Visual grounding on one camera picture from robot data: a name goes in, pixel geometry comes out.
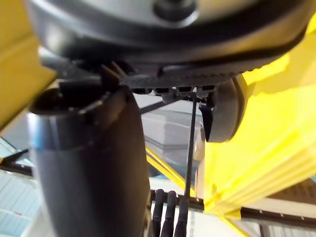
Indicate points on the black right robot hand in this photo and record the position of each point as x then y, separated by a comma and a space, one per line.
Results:
89, 172

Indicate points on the yellow diagonal shelf brace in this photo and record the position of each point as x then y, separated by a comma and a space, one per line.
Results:
168, 170

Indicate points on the pale grey plastic bin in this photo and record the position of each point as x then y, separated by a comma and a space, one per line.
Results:
170, 128

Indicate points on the thin black rod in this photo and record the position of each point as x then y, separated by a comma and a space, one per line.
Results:
190, 148

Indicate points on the yellow shelf post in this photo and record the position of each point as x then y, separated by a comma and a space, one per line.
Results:
17, 61

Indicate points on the black metal rail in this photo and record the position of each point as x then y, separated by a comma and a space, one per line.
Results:
274, 214

